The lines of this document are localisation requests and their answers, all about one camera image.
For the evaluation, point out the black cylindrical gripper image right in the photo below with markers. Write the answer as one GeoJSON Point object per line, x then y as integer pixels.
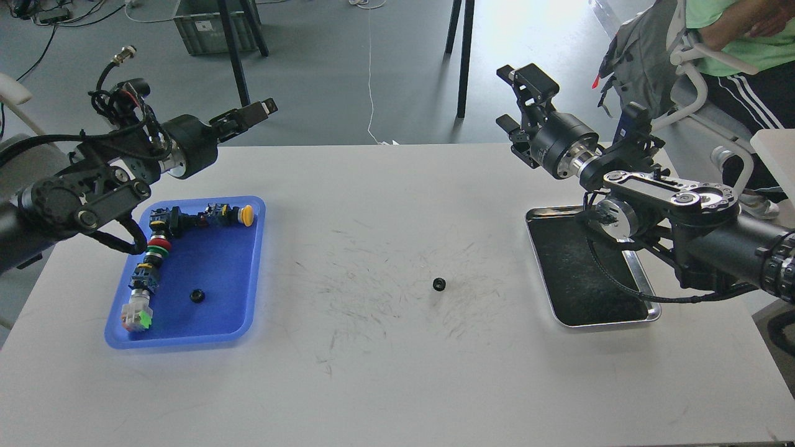
{"type": "Point", "coordinates": [560, 138]}

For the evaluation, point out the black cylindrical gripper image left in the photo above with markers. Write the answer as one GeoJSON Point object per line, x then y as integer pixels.
{"type": "Point", "coordinates": [195, 143]}

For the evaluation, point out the small black gear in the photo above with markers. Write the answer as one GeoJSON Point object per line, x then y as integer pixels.
{"type": "Point", "coordinates": [197, 296]}
{"type": "Point", "coordinates": [439, 284]}

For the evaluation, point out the blue plastic tray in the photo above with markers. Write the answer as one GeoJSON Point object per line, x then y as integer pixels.
{"type": "Point", "coordinates": [222, 261]}

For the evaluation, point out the silver metal tray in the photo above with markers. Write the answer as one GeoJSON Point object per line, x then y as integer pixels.
{"type": "Point", "coordinates": [583, 276]}

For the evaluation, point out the black table leg left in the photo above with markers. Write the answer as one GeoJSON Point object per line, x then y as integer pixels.
{"type": "Point", "coordinates": [230, 35]}

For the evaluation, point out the black table leg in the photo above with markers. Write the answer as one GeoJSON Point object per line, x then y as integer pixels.
{"type": "Point", "coordinates": [465, 11]}
{"type": "Point", "coordinates": [230, 35]}

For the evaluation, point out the grey plastic crate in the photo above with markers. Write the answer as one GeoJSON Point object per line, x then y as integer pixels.
{"type": "Point", "coordinates": [200, 27]}

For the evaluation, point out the grey backpack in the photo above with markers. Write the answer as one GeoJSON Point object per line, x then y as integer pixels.
{"type": "Point", "coordinates": [637, 64]}

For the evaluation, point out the black table leg right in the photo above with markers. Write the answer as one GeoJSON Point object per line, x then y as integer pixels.
{"type": "Point", "coordinates": [465, 11]}

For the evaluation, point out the red and green push buttons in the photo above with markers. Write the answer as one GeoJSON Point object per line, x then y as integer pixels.
{"type": "Point", "coordinates": [158, 248]}

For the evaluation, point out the white office chair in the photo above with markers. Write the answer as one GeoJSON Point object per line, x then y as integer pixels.
{"type": "Point", "coordinates": [691, 104]}

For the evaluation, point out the seated person green shirt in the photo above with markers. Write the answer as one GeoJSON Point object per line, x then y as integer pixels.
{"type": "Point", "coordinates": [760, 33]}

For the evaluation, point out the yellow push button switch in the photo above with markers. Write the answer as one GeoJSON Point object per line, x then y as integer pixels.
{"type": "Point", "coordinates": [225, 215]}

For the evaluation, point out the black connector switch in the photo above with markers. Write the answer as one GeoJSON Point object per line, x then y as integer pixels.
{"type": "Point", "coordinates": [171, 221]}

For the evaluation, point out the blue black small switch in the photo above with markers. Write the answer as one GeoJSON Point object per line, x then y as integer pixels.
{"type": "Point", "coordinates": [145, 276]}

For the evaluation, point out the white green square switch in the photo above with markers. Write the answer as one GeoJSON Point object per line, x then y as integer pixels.
{"type": "Point", "coordinates": [136, 315]}

